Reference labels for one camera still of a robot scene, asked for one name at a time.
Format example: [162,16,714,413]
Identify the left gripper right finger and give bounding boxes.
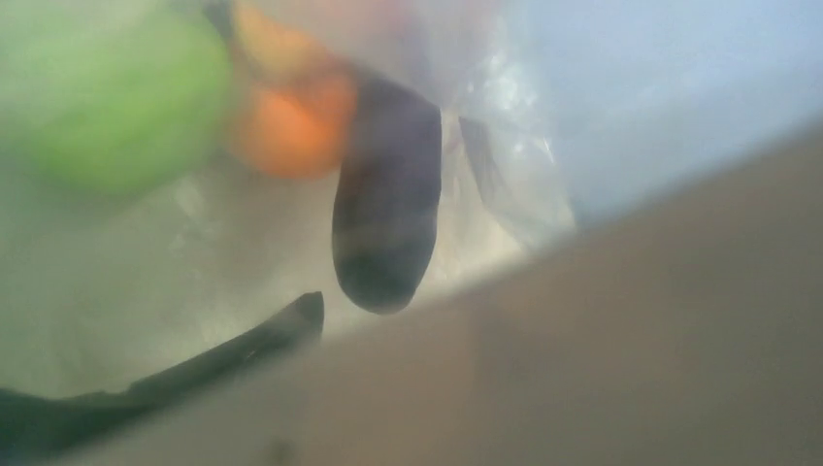
[65,127,822,465]

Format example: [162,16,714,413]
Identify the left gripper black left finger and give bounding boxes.
[1,291,325,458]

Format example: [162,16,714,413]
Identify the clear zip top bag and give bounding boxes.
[1,1,822,398]

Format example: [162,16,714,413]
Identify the green fake apple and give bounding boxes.
[1,1,232,194]

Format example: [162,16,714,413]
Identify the purple fake eggplant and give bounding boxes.
[331,76,443,315]

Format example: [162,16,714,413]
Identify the orange fake fruit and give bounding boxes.
[226,65,358,180]

